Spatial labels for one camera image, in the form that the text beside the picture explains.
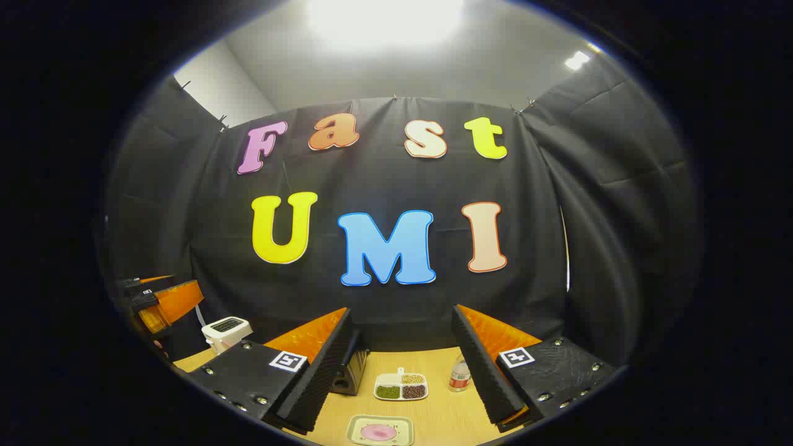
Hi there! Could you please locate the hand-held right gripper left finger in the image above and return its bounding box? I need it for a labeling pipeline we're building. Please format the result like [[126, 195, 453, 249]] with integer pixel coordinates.
[[186, 307, 355, 433]]

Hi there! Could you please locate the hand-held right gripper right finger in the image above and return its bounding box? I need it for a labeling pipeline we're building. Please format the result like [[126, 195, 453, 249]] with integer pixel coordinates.
[[451, 304, 618, 433]]

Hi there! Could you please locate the black electric oven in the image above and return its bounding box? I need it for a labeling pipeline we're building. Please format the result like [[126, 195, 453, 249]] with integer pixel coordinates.
[[330, 327, 370, 396]]

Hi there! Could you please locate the pink round food slice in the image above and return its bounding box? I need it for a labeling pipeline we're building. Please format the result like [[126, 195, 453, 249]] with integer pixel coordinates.
[[360, 423, 398, 442]]

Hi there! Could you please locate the pale green square plate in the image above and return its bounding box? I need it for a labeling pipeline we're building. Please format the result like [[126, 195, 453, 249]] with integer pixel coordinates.
[[346, 414, 414, 446]]

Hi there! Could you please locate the clear plastic bottle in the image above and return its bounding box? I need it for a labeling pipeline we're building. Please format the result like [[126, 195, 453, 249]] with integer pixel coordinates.
[[449, 354, 471, 393]]

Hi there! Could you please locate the white divided bean dish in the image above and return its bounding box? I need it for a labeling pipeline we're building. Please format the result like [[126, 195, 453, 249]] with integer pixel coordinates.
[[374, 367, 429, 402]]

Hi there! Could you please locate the white toaster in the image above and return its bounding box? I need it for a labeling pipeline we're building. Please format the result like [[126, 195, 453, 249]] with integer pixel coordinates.
[[201, 316, 253, 355]]

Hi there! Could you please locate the black backdrop cloth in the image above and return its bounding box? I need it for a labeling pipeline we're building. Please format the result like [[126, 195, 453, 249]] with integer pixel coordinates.
[[102, 56, 704, 366]]

